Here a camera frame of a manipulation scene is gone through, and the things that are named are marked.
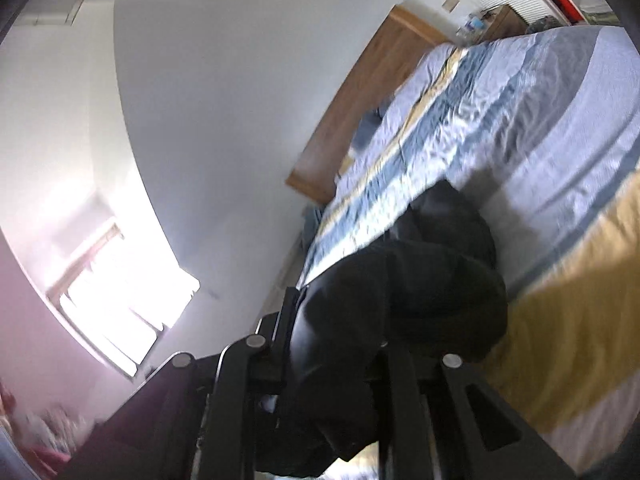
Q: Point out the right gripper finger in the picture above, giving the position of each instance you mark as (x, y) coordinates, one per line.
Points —
(268, 366)

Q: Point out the black puffer jacket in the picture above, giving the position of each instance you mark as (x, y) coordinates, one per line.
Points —
(429, 282)

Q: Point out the dark cloth beside bed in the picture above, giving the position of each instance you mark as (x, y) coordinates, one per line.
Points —
(312, 217)

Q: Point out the bright window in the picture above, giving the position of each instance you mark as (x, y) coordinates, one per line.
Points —
(121, 297)

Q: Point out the blue grey pillow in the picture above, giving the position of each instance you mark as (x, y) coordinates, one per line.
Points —
(366, 129)

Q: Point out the wooden headboard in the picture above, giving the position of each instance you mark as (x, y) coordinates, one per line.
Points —
(390, 57)

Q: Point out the striped duvet cover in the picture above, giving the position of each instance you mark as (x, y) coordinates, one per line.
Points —
(541, 133)

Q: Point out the items on nightstand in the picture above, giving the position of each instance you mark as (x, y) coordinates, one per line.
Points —
(475, 27)

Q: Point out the wooden nightstand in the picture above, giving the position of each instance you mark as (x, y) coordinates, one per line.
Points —
(501, 22)

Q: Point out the wall socket plate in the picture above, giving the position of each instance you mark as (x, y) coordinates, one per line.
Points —
(450, 5)

